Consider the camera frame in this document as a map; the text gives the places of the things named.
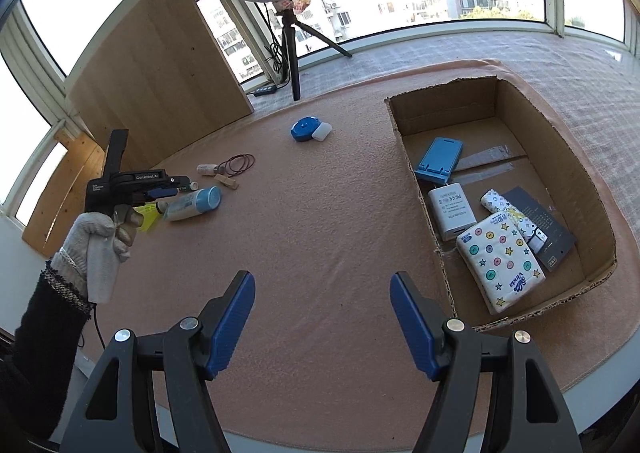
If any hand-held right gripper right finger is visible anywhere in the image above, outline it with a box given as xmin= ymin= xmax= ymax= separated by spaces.
xmin=390 ymin=272 xmax=583 ymax=453

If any black tripod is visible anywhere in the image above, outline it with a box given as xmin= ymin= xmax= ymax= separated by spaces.
xmin=276 ymin=8 xmax=354 ymax=102

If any light wooden board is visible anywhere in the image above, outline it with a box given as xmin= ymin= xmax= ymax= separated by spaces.
xmin=67 ymin=0 xmax=254 ymax=174

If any blue round container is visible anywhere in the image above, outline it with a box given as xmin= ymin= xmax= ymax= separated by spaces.
xmin=290 ymin=116 xmax=321 ymax=144

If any dark grey card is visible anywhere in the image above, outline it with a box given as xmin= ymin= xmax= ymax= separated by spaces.
xmin=502 ymin=186 xmax=576 ymax=273

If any person's left hand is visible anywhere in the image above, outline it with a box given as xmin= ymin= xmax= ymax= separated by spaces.
xmin=51 ymin=212 xmax=133 ymax=305

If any yellow shuttlecock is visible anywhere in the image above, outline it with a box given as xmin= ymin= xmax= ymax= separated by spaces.
xmin=132 ymin=203 xmax=161 ymax=234

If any cardboard box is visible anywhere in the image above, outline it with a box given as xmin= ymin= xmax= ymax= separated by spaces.
xmin=384 ymin=75 xmax=619 ymax=332

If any patterned small tube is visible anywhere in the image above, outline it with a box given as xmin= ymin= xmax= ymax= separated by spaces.
xmin=480 ymin=189 xmax=549 ymax=254

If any person's left forearm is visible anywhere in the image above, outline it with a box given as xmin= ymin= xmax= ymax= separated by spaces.
xmin=0 ymin=258 xmax=94 ymax=440

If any patterned tissue pack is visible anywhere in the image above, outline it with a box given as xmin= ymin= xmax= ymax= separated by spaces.
xmin=455 ymin=212 xmax=547 ymax=317

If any black ring light cable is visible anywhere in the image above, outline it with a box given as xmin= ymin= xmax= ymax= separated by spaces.
xmin=240 ymin=0 xmax=292 ymax=90

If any blue phone stand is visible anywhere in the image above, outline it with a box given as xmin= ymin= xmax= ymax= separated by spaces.
xmin=414 ymin=136 xmax=464 ymax=184

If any pine wood panel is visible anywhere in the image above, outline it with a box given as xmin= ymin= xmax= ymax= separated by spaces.
xmin=22 ymin=130 xmax=106 ymax=252

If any white charger plug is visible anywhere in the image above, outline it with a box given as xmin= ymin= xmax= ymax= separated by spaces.
xmin=427 ymin=182 xmax=479 ymax=242

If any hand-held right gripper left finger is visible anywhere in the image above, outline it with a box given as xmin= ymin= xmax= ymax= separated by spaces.
xmin=60 ymin=271 xmax=256 ymax=453

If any white lotion bottle blue cap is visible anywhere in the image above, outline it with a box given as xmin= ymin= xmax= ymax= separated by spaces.
xmin=162 ymin=186 xmax=223 ymax=222

